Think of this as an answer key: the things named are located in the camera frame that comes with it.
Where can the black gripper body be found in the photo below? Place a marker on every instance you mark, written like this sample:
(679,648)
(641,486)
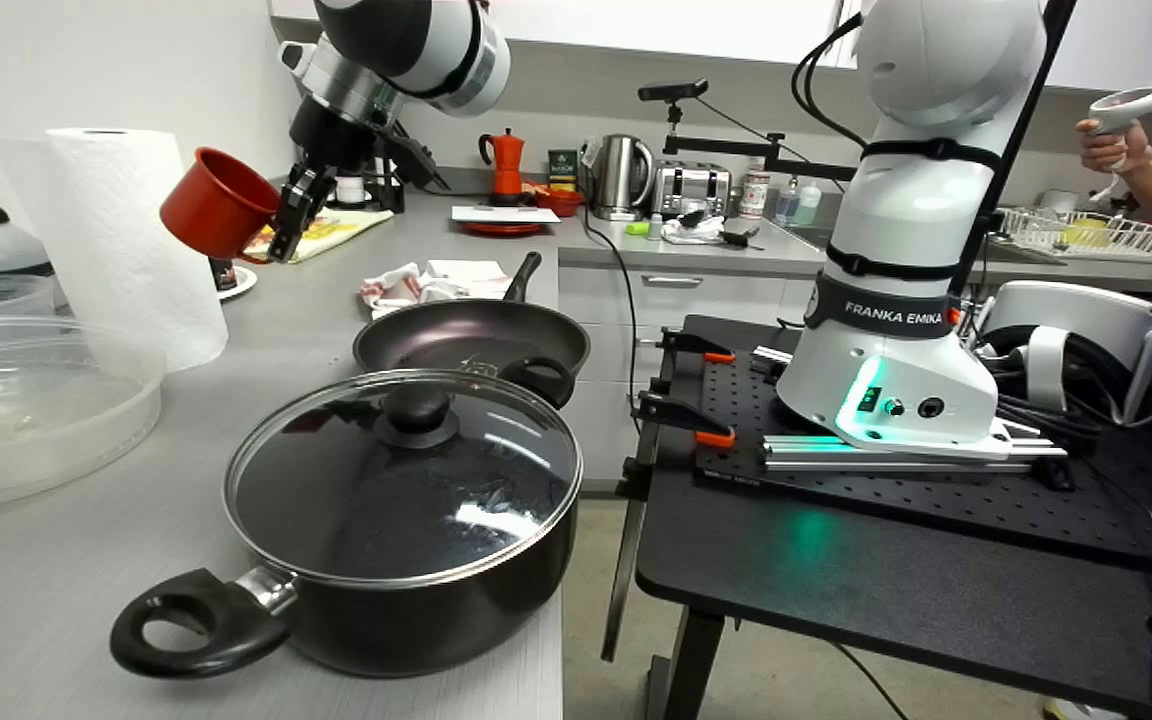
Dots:
(340,147)

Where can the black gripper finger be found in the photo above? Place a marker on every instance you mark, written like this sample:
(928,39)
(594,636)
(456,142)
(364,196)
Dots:
(297,220)

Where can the white VR controller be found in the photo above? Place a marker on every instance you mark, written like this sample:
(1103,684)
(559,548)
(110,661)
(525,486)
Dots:
(1109,104)

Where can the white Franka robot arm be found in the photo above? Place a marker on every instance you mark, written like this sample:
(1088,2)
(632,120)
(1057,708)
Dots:
(909,226)

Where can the person hand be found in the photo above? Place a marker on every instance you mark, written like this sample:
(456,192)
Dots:
(1117,147)

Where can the yellow patterned cloth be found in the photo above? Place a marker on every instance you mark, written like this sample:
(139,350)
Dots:
(340,235)

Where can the small white saucer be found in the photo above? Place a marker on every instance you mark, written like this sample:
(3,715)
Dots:
(244,285)

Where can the small dark jar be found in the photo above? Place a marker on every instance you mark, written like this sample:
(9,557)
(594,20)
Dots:
(220,277)

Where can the red moka pot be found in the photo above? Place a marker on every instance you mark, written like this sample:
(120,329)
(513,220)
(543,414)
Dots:
(507,172)

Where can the white red-striped dish towel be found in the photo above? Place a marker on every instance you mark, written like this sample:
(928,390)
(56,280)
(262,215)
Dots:
(456,280)

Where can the flat white box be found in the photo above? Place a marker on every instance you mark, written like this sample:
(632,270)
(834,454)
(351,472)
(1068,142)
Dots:
(502,215)

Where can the red plate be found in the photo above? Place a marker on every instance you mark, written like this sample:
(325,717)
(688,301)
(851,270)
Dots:
(502,230)

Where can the white paper towel roll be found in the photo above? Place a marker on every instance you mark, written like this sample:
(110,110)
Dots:
(120,280)

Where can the dark frying pan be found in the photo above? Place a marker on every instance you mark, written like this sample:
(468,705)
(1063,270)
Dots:
(468,332)

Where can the small green box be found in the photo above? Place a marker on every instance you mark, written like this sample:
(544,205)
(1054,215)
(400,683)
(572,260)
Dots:
(560,164)

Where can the small red bowl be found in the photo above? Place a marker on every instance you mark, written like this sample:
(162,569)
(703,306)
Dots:
(560,200)

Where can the steel electric kettle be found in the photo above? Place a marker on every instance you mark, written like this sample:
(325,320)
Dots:
(621,181)

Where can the glass pot lid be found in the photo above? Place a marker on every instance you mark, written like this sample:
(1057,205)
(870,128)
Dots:
(379,504)

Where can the green sponge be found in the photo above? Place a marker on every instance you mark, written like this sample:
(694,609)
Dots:
(641,230)

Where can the clear plastic bowl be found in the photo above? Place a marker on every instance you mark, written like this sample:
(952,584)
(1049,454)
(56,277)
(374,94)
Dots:
(31,403)

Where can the silver toaster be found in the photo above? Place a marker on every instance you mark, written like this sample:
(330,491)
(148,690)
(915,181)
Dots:
(697,184)

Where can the clear plastic bottle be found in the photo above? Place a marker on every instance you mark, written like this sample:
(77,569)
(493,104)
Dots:
(757,196)
(807,200)

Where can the black cooking pot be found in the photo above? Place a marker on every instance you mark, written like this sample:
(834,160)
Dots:
(440,622)

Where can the black clamp with orange tip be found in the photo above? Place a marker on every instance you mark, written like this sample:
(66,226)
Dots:
(712,436)
(718,357)

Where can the aluminium rails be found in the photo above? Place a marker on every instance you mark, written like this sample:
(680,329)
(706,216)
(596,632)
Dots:
(897,454)

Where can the black table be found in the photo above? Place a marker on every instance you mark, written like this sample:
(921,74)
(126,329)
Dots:
(897,572)

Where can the black perforated mounting board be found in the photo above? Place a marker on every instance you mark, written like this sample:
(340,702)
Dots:
(950,501)

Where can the white VR headset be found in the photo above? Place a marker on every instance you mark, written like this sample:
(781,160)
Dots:
(1068,315)

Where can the dish rack with dishes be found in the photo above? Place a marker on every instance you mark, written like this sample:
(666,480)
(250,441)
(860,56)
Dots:
(1109,238)

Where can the black stand camera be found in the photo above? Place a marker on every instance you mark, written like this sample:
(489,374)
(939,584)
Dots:
(673,88)

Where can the white wall cabinets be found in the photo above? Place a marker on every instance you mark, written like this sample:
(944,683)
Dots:
(671,27)

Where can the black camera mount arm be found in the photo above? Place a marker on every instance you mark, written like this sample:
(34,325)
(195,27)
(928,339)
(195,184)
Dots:
(737,147)

